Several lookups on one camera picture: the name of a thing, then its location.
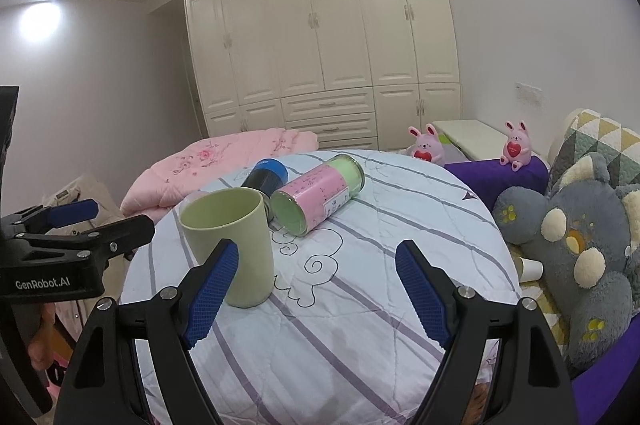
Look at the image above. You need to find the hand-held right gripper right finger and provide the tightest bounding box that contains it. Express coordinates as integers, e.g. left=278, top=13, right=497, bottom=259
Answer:
left=395, top=239, right=576, bottom=425

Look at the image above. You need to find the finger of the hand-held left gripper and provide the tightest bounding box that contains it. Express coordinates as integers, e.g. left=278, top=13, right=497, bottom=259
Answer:
left=0, top=199, right=99, bottom=237
left=22, top=214, right=156, bottom=260

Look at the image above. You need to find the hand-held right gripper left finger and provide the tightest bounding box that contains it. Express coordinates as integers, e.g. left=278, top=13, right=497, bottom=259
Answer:
left=56, top=239, right=240, bottom=425

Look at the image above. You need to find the blue and black cup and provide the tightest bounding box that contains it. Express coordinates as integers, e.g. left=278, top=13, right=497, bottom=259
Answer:
left=240, top=157, right=289, bottom=223

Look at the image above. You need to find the pink label green cup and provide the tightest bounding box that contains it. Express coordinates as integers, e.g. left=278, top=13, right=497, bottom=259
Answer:
left=270, top=153, right=365, bottom=236

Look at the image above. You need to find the light green cup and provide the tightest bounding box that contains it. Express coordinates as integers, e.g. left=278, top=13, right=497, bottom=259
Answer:
left=179, top=188, right=276, bottom=309

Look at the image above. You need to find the paper cup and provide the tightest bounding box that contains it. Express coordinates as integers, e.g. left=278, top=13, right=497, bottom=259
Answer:
left=515, top=256, right=545, bottom=281

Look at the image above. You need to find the person's left hand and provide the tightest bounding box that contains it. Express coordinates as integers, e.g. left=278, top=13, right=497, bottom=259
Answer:
left=27, top=305, right=57, bottom=373

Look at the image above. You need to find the beige garment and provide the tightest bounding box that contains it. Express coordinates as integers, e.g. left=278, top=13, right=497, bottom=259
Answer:
left=42, top=175, right=126, bottom=237

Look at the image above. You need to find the white striped printed quilt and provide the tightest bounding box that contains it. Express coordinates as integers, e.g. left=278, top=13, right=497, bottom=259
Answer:
left=120, top=149, right=521, bottom=425

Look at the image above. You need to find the pink quilt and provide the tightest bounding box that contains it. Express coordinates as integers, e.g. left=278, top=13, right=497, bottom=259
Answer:
left=120, top=128, right=319, bottom=224

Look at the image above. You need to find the yellow patterned sheet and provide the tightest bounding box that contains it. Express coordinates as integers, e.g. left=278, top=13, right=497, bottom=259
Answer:
left=519, top=279, right=572, bottom=358

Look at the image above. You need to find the purple cushion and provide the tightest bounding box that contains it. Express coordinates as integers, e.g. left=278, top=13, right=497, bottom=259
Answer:
left=444, top=155, right=550, bottom=206

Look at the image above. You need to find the pink bunny toy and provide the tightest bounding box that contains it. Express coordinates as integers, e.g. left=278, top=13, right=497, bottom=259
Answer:
left=500, top=120, right=535, bottom=170
left=407, top=123, right=447, bottom=166

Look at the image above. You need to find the white bedside table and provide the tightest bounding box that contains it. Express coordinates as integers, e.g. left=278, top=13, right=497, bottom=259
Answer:
left=432, top=120, right=511, bottom=162

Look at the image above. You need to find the grey plush toy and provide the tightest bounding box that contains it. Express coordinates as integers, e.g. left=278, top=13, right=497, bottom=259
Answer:
left=492, top=152, right=640, bottom=373

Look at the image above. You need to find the purple bed sheet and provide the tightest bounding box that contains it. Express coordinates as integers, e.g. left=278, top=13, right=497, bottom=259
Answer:
left=570, top=345, right=640, bottom=425

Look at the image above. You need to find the triangle patterned pillow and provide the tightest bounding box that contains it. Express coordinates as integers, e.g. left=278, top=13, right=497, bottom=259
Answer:
left=547, top=109, right=640, bottom=193

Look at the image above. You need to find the cream wardrobe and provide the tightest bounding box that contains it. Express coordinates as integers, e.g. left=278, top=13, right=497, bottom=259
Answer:
left=177, top=0, right=463, bottom=150

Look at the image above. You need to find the wall socket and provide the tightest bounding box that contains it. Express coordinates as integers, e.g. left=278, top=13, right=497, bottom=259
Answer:
left=515, top=81, right=545, bottom=106

